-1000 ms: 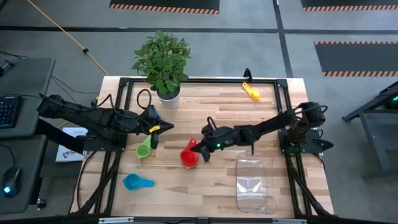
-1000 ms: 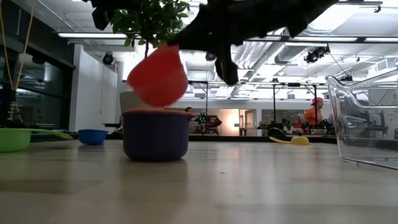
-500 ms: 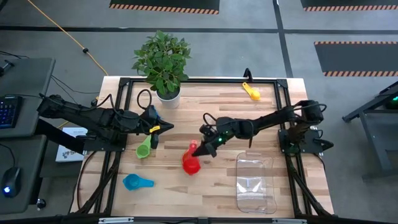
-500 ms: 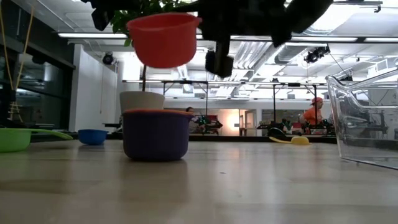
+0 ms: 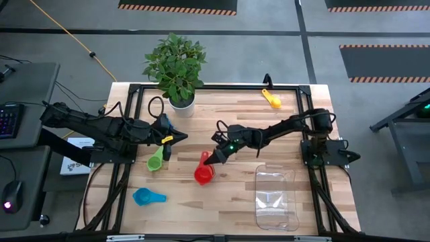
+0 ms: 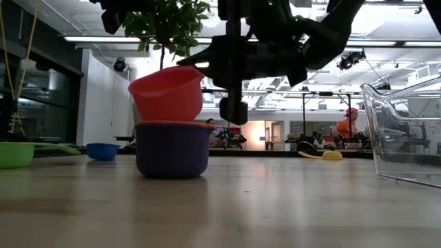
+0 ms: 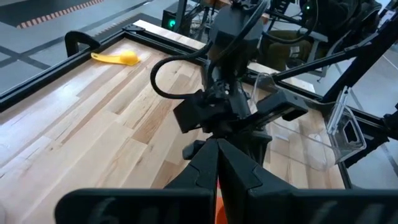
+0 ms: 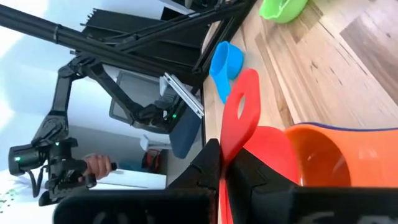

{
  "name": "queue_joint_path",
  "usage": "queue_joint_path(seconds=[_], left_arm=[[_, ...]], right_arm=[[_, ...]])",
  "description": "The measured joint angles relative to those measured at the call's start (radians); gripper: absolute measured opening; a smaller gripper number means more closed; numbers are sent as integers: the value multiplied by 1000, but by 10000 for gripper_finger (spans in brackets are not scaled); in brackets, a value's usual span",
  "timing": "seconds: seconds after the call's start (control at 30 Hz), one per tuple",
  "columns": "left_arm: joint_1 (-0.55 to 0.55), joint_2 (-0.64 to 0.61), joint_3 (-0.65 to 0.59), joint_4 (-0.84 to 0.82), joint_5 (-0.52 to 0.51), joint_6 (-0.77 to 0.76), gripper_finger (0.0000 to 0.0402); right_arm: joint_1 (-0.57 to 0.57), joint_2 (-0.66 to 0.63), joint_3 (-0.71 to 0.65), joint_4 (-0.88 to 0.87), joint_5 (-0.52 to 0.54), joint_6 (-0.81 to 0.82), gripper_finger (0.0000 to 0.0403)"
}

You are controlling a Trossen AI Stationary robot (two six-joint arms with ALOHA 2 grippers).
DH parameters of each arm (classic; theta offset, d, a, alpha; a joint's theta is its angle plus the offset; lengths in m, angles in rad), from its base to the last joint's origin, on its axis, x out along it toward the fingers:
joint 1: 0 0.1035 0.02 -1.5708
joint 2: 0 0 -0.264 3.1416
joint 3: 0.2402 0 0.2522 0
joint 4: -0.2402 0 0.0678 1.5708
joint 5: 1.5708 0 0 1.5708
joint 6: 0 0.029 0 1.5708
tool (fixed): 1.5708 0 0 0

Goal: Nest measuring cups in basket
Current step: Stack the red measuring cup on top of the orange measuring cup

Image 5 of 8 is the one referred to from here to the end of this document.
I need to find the grey desk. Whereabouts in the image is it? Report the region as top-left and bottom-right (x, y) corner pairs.
(0, 62), (61, 233)

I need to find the thin black floor cable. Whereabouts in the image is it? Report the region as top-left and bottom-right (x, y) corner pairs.
(55, 81), (108, 102)

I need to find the black hazard-striped floor mat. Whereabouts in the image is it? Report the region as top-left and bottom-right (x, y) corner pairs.
(325, 0), (430, 13)
(118, 0), (238, 16)
(339, 44), (430, 83)

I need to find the yellow extension cable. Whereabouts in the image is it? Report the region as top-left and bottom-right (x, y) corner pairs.
(28, 0), (118, 83)

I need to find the black metal cart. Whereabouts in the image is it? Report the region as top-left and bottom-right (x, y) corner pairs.
(369, 87), (430, 196)

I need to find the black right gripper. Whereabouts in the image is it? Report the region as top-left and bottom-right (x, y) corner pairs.
(204, 124), (248, 166)

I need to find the green measuring cup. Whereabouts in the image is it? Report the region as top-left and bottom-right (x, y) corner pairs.
(146, 145), (165, 172)

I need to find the black diagonal beam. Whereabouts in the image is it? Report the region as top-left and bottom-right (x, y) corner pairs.
(39, 128), (93, 166)

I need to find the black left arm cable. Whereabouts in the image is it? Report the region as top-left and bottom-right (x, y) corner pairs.
(147, 95), (165, 119)

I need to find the red measuring cup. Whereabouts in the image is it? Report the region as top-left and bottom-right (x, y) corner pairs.
(193, 151), (216, 186)

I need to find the light blue measuring cup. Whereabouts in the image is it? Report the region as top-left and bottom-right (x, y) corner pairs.
(132, 187), (167, 206)

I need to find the small yellow measuring cup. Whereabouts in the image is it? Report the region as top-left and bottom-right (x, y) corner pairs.
(261, 88), (282, 109)

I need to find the black desk clamp handle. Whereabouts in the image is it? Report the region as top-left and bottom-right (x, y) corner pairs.
(0, 64), (16, 83)

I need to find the white printed booklet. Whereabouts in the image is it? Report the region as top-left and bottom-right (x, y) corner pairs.
(59, 136), (97, 176)

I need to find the black backlit keyboard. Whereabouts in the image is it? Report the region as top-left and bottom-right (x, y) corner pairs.
(0, 103), (25, 140)

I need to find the green plant in white pot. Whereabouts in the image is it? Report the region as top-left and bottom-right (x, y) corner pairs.
(142, 32), (208, 118)

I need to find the black computer mouse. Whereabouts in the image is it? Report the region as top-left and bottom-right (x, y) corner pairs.
(1, 180), (24, 214)

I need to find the silver metal bracket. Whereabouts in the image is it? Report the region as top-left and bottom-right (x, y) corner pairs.
(294, 236), (332, 242)
(106, 235), (145, 242)

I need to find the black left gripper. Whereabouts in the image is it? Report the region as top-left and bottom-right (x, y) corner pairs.
(149, 114), (189, 161)

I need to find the black aluminium table frame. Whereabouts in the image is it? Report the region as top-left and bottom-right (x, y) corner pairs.
(73, 82), (362, 242)

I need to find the clear plastic basket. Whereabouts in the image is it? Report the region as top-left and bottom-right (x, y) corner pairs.
(254, 164), (301, 232)

